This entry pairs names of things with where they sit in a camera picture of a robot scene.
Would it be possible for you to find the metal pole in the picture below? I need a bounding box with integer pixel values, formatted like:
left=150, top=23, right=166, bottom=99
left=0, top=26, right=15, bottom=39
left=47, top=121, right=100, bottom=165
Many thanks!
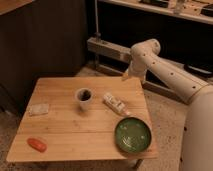
left=94, top=0, right=101, bottom=41

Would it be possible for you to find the white cup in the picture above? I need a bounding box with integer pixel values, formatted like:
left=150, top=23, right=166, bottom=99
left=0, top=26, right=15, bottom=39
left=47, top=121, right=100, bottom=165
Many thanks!
left=75, top=88, right=92, bottom=111

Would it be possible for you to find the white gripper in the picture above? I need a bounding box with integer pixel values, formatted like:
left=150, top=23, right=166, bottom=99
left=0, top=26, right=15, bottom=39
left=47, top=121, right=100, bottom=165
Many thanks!
left=122, top=66, right=140, bottom=81

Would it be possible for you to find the orange carrot toy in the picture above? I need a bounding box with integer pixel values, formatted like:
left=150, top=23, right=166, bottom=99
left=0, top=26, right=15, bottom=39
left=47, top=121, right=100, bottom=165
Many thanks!
left=27, top=138, right=47, bottom=153

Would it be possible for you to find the wooden table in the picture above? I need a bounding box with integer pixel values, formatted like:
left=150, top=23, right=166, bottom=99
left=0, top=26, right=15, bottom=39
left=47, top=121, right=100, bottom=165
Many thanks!
left=7, top=77, right=158, bottom=162

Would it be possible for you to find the wooden shelf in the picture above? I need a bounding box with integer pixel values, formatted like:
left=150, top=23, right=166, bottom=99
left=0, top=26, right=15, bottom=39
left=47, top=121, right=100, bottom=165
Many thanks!
left=100, top=0, right=213, bottom=25

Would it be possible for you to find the dark wooden cabinet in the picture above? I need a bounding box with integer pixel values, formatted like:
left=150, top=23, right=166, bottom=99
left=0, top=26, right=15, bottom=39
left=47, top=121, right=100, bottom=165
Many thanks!
left=0, top=0, right=87, bottom=111

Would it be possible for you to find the long wooden beam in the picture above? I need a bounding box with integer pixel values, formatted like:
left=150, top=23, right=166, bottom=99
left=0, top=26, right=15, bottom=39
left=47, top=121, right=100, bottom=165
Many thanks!
left=86, top=36, right=213, bottom=88

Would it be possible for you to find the green ceramic bowl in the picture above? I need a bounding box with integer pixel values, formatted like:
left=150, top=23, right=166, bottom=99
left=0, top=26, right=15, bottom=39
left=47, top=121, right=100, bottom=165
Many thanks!
left=114, top=117, right=152, bottom=153

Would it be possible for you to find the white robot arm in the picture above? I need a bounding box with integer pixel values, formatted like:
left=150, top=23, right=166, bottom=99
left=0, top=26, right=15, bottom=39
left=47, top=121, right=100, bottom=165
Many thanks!
left=123, top=39, right=213, bottom=171

